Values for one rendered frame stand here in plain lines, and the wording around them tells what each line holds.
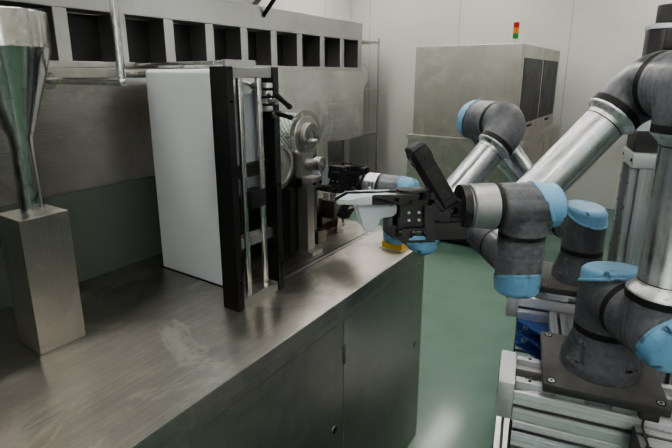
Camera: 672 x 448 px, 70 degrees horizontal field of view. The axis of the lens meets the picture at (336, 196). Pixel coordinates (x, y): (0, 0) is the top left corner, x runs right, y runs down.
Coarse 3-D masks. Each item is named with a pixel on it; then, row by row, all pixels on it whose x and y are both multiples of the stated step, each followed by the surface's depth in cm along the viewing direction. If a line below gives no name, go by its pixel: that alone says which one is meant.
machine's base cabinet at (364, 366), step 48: (384, 288) 141; (336, 336) 120; (384, 336) 145; (288, 384) 106; (336, 384) 124; (384, 384) 150; (192, 432) 84; (240, 432) 94; (288, 432) 108; (336, 432) 127; (384, 432) 155
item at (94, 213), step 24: (72, 192) 120; (96, 192) 125; (120, 192) 131; (144, 192) 137; (72, 216) 121; (96, 216) 126; (120, 216) 132; (144, 216) 138; (0, 240) 108; (72, 240) 122; (96, 240) 127; (120, 240) 133; (144, 240) 139; (0, 264) 109; (96, 264) 128; (120, 264) 134; (0, 288) 109
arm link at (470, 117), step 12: (468, 108) 139; (480, 108) 134; (468, 120) 137; (480, 120) 132; (468, 132) 139; (480, 132) 133; (516, 156) 142; (504, 168) 145; (516, 168) 143; (528, 168) 144; (516, 180) 146
